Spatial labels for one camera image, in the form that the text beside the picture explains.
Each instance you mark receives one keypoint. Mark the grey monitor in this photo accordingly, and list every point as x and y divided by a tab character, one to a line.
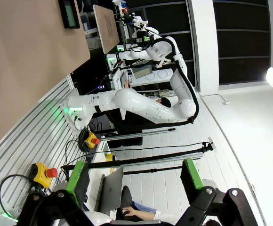
141	71

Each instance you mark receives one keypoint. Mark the seated person's hand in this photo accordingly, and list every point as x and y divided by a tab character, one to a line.
130	211

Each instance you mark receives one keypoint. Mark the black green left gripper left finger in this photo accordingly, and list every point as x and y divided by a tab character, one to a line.
76	181

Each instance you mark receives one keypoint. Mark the grey laptop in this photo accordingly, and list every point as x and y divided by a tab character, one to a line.
111	190

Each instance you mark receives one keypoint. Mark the thin black rod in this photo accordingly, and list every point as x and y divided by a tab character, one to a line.
153	170

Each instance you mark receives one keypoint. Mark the person with black hair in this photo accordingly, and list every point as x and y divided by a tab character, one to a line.
166	102

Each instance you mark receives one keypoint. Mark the seated person in white shirt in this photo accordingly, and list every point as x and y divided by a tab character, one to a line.
150	212

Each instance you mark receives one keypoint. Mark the long black camera pole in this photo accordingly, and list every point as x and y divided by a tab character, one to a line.
150	160

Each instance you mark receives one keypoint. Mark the green perforated PCB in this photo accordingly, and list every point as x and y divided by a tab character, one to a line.
70	16

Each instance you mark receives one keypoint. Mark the black plastic tray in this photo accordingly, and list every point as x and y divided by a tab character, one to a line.
62	14

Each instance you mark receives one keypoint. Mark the silver aluminium bar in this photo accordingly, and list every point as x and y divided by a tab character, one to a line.
138	134

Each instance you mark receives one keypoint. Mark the yellow emergency stop button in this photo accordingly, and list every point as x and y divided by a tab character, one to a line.
110	157
91	140
43	175

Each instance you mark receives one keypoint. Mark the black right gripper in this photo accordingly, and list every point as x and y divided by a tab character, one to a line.
143	37

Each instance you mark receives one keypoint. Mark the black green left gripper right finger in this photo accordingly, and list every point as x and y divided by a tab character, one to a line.
191	179

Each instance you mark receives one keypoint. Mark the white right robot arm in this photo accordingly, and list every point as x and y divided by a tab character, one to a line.
138	103

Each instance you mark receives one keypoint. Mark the brown board table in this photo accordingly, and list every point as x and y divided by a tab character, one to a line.
107	28

